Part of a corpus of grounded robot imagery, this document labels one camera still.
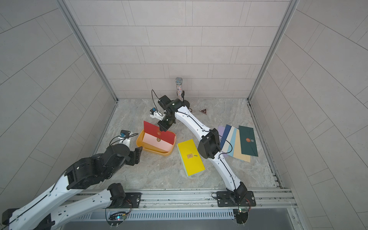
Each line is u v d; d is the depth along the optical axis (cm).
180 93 96
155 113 77
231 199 63
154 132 85
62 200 41
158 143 89
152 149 85
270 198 72
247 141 92
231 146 89
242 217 69
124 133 56
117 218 65
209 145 57
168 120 74
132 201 71
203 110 109
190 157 86
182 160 85
